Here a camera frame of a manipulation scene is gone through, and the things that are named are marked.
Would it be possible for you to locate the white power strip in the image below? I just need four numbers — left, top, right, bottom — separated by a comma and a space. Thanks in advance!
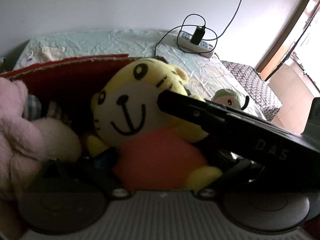
176, 28, 215, 59

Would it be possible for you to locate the patterned dark blanket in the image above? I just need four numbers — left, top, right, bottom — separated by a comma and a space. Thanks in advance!
222, 61, 283, 121

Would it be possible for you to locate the brown window frame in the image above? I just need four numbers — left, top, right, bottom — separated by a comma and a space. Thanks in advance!
255, 0, 319, 81

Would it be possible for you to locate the pink plush toy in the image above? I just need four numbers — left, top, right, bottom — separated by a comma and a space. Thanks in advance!
1, 78, 81, 239

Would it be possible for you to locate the white bed sheet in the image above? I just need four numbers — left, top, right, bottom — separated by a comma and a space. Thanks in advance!
13, 30, 248, 105

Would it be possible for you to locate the yellow tiger plush toy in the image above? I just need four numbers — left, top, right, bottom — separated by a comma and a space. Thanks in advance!
87, 58, 222, 192

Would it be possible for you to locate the black cable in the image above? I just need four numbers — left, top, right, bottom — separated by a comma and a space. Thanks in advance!
154, 0, 253, 58

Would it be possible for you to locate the green pea plush toy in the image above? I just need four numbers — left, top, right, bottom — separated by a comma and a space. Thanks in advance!
211, 88, 250, 111

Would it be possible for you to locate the black charger adapter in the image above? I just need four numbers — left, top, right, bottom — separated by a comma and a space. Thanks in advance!
190, 25, 206, 45

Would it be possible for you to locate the red cardboard box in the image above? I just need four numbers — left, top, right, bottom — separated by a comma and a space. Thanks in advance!
1, 54, 160, 126

